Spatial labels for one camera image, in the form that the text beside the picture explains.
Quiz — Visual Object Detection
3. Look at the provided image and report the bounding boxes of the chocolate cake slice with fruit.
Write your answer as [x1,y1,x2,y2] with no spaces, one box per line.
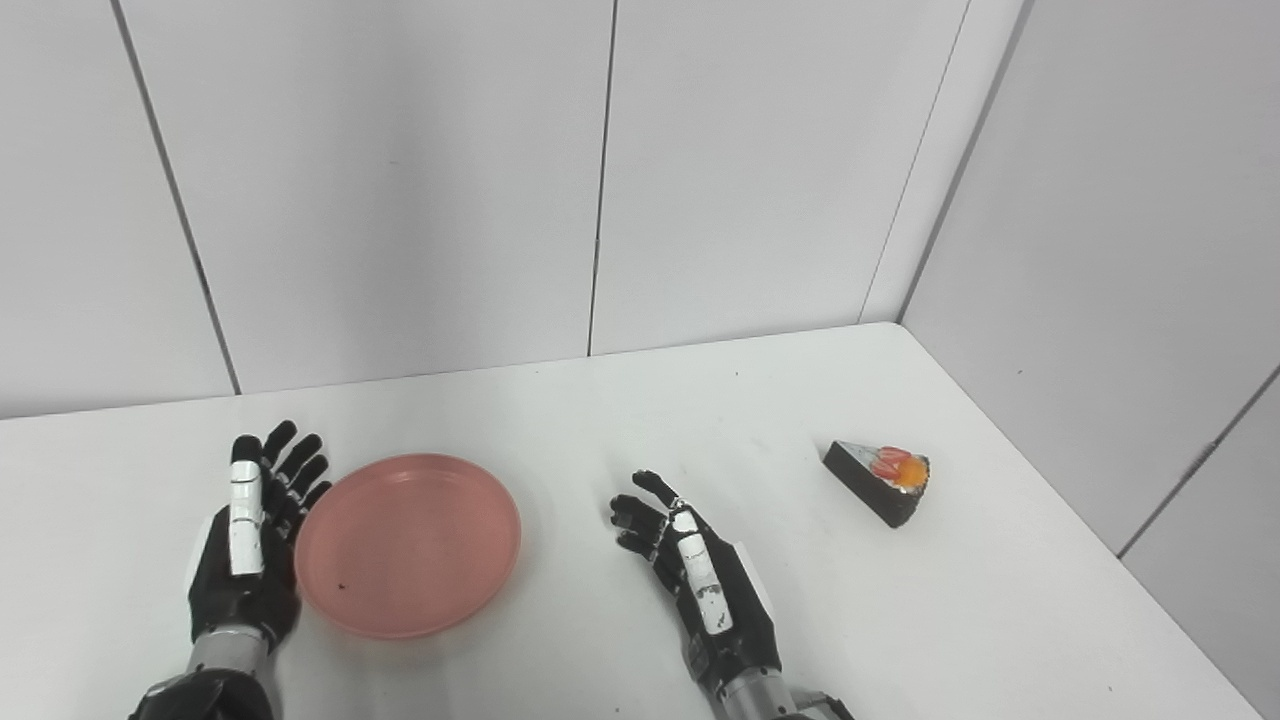
[823,440,932,529]

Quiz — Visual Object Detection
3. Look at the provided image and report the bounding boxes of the pink round plate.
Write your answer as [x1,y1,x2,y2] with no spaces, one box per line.
[294,453,523,641]

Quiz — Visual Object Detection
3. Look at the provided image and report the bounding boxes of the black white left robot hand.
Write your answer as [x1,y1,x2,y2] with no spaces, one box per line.
[187,420,333,652]

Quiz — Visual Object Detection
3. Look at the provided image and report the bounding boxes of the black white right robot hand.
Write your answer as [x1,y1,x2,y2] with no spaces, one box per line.
[609,470,784,702]

